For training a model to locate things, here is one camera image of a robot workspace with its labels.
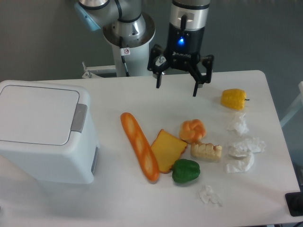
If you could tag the white trash can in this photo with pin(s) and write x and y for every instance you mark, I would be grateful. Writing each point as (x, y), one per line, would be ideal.
(47, 130)

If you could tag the orange braided toy bun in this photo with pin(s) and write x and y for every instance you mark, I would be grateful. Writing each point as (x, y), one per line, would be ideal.
(192, 131)

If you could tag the crumpled white tissue lower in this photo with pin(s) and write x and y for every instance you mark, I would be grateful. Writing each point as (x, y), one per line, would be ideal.
(240, 165)

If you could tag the white frame at right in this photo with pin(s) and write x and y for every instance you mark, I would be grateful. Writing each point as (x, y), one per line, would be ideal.
(294, 107)

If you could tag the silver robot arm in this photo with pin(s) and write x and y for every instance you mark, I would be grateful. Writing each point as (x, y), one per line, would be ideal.
(129, 31)

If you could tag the black device at edge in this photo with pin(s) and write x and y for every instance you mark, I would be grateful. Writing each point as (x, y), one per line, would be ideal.
(294, 202)

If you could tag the orange toy baguette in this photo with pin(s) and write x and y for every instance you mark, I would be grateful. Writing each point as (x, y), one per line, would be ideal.
(141, 147)

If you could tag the yellow toy bell pepper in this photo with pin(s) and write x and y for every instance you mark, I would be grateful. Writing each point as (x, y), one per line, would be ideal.
(234, 98)

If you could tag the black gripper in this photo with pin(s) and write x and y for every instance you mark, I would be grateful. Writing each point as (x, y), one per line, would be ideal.
(183, 45)

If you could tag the crumpled white tissue upper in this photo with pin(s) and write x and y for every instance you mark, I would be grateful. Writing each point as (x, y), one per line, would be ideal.
(238, 124)

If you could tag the beige toy bread loaf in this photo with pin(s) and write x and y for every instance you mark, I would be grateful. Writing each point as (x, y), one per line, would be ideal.
(206, 150)

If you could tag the yellow toy toast slice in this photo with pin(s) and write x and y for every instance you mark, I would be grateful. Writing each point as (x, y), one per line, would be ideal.
(167, 150)

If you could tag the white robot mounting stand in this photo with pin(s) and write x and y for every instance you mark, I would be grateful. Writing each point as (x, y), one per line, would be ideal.
(129, 61)

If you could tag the small crumpled white tissue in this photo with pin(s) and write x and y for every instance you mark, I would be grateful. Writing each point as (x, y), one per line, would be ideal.
(207, 195)

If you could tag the crumpled white tissue middle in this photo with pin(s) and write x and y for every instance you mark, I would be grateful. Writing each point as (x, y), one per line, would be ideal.
(246, 147)

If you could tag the green toy bell pepper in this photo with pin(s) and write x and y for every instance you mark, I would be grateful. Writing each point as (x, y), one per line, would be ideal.
(184, 170)

